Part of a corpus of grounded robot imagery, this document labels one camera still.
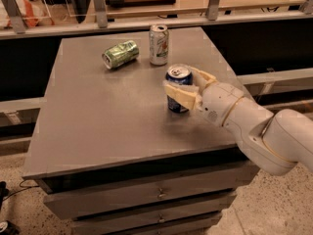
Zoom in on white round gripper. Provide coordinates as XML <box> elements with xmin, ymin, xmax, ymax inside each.
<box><xmin>163</xmin><ymin>67</ymin><xmax>245</xmax><ymax>127</ymax></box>

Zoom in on blue pepsi can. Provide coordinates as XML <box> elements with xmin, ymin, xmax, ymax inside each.
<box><xmin>165</xmin><ymin>64</ymin><xmax>193</xmax><ymax>114</ymax></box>

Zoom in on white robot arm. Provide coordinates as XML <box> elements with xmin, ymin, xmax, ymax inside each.
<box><xmin>163</xmin><ymin>64</ymin><xmax>313</xmax><ymax>175</ymax></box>

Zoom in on white upright soda can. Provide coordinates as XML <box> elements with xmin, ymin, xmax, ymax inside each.
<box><xmin>149</xmin><ymin>24</ymin><xmax>169</xmax><ymax>66</ymax></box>

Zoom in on green crushed soda can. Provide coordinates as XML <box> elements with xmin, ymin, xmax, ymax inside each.
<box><xmin>102</xmin><ymin>40</ymin><xmax>139</xmax><ymax>70</ymax></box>

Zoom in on grey drawer cabinet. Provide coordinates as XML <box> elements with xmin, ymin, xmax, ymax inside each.
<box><xmin>23</xmin><ymin>31</ymin><xmax>248</xmax><ymax>225</ymax></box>

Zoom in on middle grey drawer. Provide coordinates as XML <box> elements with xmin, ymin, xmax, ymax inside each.
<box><xmin>72</xmin><ymin>191</ymin><xmax>236</xmax><ymax>235</ymax></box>

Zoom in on grey drawer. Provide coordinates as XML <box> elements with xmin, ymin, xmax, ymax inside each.
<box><xmin>108</xmin><ymin>211</ymin><xmax>222</xmax><ymax>235</ymax></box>
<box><xmin>44</xmin><ymin>161</ymin><xmax>258</xmax><ymax>219</ymax></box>
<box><xmin>72</xmin><ymin>191</ymin><xmax>236</xmax><ymax>235</ymax></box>

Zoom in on bottom grey drawer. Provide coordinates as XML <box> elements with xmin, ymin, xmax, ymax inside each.
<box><xmin>108</xmin><ymin>211</ymin><xmax>222</xmax><ymax>235</ymax></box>

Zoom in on top grey drawer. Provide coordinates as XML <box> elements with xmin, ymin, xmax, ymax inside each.
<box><xmin>44</xmin><ymin>161</ymin><xmax>258</xmax><ymax>219</ymax></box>

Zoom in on orange white bag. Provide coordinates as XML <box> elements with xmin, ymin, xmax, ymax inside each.
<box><xmin>0</xmin><ymin>0</ymin><xmax>54</xmax><ymax>29</ymax></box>

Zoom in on grey metal railing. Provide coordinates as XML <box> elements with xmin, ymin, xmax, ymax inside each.
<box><xmin>0</xmin><ymin>0</ymin><xmax>313</xmax><ymax>39</ymax></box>

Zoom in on dark object on floor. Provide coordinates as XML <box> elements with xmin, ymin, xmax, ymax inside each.
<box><xmin>0</xmin><ymin>221</ymin><xmax>20</xmax><ymax>235</ymax></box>

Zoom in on black floor cable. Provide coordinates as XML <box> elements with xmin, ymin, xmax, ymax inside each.
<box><xmin>2</xmin><ymin>179</ymin><xmax>40</xmax><ymax>202</ymax></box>

